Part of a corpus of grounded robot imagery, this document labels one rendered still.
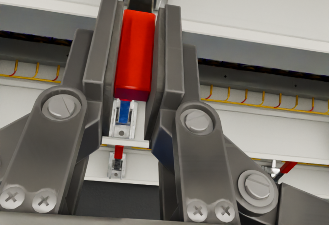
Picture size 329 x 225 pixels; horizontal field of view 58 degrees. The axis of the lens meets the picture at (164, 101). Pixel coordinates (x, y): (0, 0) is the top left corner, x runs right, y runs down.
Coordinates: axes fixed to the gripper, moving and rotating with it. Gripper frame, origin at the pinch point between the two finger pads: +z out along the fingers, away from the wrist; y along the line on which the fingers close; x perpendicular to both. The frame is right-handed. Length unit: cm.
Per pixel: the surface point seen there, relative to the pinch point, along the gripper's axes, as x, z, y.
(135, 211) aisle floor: -50, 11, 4
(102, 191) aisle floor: -50, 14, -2
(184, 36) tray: -2.9, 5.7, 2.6
